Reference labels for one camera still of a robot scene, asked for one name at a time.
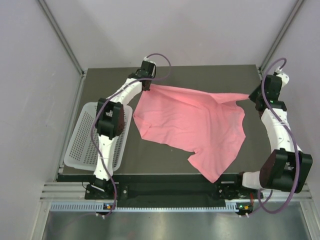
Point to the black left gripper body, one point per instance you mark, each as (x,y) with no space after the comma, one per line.
(147,88)

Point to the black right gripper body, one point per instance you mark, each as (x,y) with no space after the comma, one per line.
(256,94)

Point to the pink t shirt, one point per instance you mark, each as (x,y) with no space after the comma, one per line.
(210,125)

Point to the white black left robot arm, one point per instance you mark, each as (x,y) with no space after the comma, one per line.
(109,124)

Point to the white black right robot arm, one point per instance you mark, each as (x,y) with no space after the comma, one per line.
(279,170)

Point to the white perforated plastic basket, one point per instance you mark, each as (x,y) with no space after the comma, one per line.
(81,152)

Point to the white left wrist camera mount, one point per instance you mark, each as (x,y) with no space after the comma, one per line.
(146,59)

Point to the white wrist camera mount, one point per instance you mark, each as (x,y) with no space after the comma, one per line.
(278,72)
(146,59)

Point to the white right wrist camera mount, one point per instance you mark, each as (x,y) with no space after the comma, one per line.
(278,72)

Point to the aluminium frame post left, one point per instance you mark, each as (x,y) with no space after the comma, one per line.
(60,35)

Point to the aluminium frame post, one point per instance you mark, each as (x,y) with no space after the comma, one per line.
(284,27)
(60,35)

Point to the aluminium frame post right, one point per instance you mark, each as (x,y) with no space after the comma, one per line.
(284,27)

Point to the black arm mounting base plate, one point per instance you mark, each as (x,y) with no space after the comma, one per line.
(172,179)

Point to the grey slotted cable duct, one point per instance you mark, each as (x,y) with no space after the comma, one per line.
(104,207)

